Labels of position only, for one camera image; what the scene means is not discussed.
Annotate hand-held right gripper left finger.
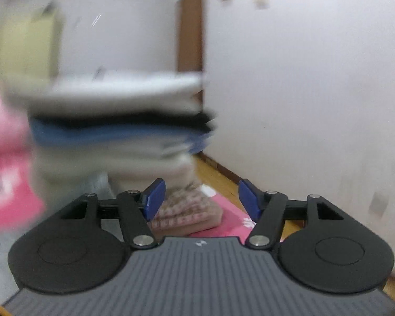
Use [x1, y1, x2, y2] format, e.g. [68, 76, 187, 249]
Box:
[57, 178, 167, 249]

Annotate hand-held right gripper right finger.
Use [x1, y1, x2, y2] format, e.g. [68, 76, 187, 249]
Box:
[239, 178, 346, 249]

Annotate grey sweatpants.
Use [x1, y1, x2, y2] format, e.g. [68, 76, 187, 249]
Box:
[0, 170, 119, 305]

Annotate stack of folded clothes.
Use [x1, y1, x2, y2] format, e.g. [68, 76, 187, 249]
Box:
[3, 70, 224, 238]

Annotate pink floral quilt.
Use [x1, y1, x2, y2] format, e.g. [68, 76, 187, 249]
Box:
[0, 84, 47, 229]

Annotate brown wooden door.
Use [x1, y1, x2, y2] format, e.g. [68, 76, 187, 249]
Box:
[175, 0, 207, 73]

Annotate pale yellow wardrobe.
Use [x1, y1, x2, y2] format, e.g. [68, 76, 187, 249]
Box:
[0, 3, 65, 80]

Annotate white wall switch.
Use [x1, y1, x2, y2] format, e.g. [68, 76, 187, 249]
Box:
[369, 192, 389, 218]

